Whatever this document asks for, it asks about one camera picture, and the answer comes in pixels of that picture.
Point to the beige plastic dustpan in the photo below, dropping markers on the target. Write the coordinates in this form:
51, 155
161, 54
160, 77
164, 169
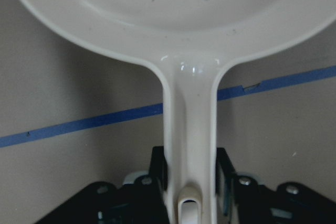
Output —
189, 45

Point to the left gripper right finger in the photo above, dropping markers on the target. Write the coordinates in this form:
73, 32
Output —
241, 198

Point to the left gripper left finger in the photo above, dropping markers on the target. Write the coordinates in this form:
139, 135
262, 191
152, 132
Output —
140, 201

